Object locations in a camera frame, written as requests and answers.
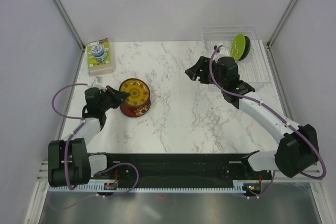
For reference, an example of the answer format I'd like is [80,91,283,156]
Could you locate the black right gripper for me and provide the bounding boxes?
[184,56,226,89]

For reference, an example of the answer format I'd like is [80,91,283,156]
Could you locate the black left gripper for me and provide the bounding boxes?
[99,85,130,111]

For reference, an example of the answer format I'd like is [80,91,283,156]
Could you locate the red floral plate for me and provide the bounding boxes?
[120,99,151,118]

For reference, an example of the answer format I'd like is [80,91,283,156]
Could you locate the yellow patterned plate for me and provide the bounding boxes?
[119,78,150,106]

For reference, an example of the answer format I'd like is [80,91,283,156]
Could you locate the lime green plate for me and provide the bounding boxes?
[230,34,245,61]

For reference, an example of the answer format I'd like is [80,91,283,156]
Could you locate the dark green plate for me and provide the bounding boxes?
[239,36,250,61]

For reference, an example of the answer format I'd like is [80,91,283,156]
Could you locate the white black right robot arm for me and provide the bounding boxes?
[185,56,318,179]

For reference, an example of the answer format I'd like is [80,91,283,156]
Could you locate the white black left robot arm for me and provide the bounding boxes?
[48,86,130,190]

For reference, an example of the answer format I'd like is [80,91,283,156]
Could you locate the green box with wooden base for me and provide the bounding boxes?
[87,38,113,77]

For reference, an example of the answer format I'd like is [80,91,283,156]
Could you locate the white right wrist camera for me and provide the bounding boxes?
[213,45,230,62]

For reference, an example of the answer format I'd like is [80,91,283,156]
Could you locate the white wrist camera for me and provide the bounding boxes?
[92,76,104,89]
[213,45,230,62]

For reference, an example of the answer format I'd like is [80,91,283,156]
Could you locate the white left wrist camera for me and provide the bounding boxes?
[92,76,104,89]

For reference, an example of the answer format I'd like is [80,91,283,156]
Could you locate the white wire dish rack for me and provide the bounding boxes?
[202,25,271,89]

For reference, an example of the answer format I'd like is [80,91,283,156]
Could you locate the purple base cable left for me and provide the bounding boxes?
[91,163,140,200]

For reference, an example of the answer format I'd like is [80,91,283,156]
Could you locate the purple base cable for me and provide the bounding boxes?
[91,163,140,200]
[243,168,276,200]

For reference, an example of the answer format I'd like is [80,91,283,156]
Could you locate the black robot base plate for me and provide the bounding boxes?
[93,153,271,187]

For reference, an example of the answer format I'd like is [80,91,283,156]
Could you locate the aluminium rail front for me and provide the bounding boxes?
[36,159,325,183]

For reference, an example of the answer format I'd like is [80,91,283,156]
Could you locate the white slotted cable duct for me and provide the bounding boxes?
[48,179,265,193]

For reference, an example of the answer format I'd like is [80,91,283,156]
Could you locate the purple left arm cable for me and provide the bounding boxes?
[51,83,92,191]

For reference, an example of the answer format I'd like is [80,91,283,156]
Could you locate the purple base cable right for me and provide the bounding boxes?
[243,168,276,200]

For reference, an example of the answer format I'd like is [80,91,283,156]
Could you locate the aluminium frame post left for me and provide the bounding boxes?
[52,0,85,51]

